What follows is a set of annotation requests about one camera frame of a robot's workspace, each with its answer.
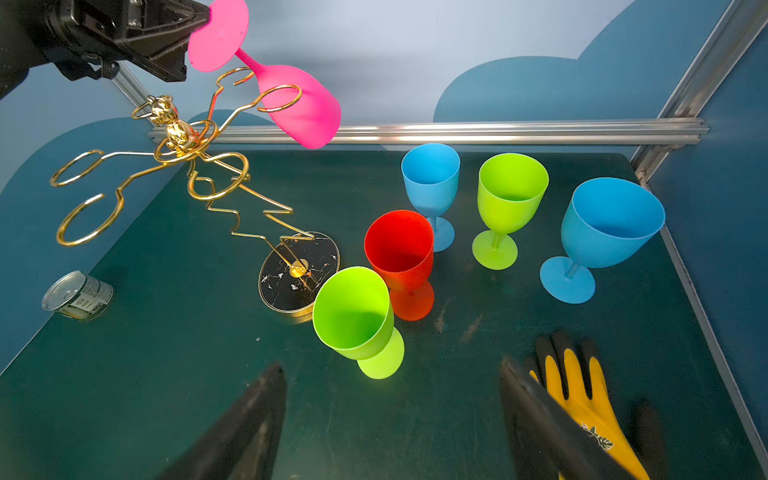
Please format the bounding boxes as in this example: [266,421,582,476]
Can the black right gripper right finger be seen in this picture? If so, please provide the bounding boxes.
[499,358,632,479]

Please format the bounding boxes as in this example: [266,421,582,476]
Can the pink wine glass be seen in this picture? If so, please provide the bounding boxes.
[188,0,342,149]

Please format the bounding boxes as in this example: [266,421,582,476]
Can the aluminium frame post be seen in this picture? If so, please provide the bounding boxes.
[630,1,767,186]
[112,62,150,107]

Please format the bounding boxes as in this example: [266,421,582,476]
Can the blue wine glass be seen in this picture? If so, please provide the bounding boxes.
[401,143,461,253]
[539,177,666,304]

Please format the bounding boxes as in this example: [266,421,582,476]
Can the green wine glass back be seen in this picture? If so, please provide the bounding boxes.
[312,266,405,380]

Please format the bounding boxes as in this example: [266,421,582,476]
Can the aluminium frame back rail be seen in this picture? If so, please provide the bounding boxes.
[149,116,710,147]

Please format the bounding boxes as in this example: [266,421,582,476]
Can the green wine glass front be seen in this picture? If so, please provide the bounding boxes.
[472,153,550,270]

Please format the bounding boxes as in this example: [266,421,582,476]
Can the aluminium frame left post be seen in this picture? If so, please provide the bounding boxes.
[112,62,150,107]

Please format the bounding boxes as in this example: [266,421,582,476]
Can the small tin can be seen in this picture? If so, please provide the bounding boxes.
[42,270,115,322]

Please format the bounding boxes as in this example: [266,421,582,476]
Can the aluminium frame right post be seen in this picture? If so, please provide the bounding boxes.
[630,1,767,186]

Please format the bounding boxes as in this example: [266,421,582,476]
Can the gold wire glass rack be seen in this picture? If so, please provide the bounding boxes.
[56,66,340,322]

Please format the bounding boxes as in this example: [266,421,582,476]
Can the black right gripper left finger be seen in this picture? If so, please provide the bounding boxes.
[158,363,287,479]

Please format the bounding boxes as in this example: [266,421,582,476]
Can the green wine glass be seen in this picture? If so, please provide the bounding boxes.
[472,153,550,270]
[312,266,405,380]

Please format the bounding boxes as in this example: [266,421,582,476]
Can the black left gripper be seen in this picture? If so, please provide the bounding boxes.
[44,1,210,82]

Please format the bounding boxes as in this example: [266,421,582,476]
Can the yellow black work glove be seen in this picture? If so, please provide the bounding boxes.
[525,330,668,479]

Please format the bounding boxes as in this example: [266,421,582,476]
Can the red wine glass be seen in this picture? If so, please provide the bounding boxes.
[364,210,435,322]

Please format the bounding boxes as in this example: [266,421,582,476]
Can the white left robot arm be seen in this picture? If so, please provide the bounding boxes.
[1,0,211,97]

